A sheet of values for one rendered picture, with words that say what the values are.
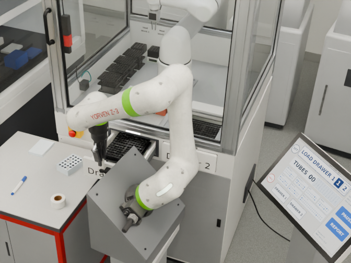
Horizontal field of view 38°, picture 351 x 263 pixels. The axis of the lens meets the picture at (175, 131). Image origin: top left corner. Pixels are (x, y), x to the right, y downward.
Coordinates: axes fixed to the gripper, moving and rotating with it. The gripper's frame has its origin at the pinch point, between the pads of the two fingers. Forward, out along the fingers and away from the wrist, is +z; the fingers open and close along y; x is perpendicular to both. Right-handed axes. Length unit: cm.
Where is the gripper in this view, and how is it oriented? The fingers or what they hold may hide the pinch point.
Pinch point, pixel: (101, 164)
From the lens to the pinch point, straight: 245.2
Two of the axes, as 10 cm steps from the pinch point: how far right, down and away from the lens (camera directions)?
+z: -0.3, 8.1, 5.9
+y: -3.4, 5.5, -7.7
